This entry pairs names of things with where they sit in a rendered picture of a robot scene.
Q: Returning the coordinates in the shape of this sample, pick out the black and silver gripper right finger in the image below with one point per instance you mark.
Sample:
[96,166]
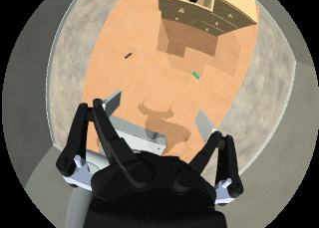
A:
[227,185]

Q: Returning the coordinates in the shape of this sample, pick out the brown wooden drawer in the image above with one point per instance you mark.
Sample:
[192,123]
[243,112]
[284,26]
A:
[206,27]
[226,11]
[197,11]
[176,17]
[218,22]

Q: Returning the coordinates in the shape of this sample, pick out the tall wooden chest of drawers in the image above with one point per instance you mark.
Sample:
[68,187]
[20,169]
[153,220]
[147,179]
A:
[247,7]

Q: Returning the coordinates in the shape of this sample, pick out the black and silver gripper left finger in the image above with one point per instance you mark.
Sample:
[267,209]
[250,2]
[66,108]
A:
[72,162]

